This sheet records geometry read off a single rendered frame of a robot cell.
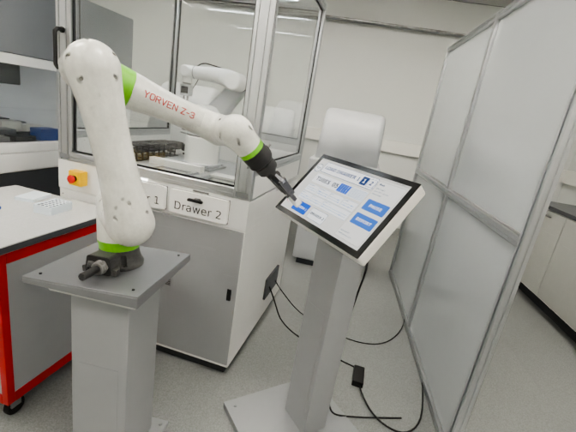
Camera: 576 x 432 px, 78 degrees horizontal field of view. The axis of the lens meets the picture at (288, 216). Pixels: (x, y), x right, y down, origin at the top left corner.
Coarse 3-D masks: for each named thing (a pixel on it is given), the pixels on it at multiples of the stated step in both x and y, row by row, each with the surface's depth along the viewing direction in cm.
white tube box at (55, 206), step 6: (54, 198) 164; (36, 204) 154; (42, 204) 155; (48, 204) 156; (54, 204) 158; (60, 204) 160; (66, 204) 161; (36, 210) 154; (42, 210) 153; (48, 210) 153; (54, 210) 155; (60, 210) 158; (66, 210) 162
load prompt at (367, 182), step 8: (328, 168) 144; (336, 168) 141; (344, 168) 138; (336, 176) 138; (344, 176) 135; (352, 176) 132; (360, 176) 130; (368, 176) 127; (360, 184) 127; (368, 184) 124
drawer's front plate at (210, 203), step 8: (176, 192) 163; (184, 192) 162; (192, 192) 163; (176, 200) 164; (184, 200) 163; (208, 200) 160; (216, 200) 159; (224, 200) 159; (184, 208) 164; (192, 208) 163; (200, 208) 162; (208, 208) 161; (216, 208) 160; (224, 208) 159; (192, 216) 164; (200, 216) 163; (208, 216) 162; (216, 216) 161; (224, 216) 160; (224, 224) 161
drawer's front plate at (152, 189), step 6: (144, 186) 167; (150, 186) 166; (156, 186) 165; (162, 186) 164; (150, 192) 167; (156, 192) 166; (162, 192) 165; (150, 198) 167; (162, 198) 166; (150, 204) 168; (156, 204) 167; (162, 204) 166
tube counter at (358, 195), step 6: (336, 180) 136; (330, 186) 136; (336, 186) 134; (342, 186) 132; (348, 186) 130; (342, 192) 130; (348, 192) 128; (354, 192) 126; (360, 192) 124; (366, 192) 123; (354, 198) 124; (360, 198) 122
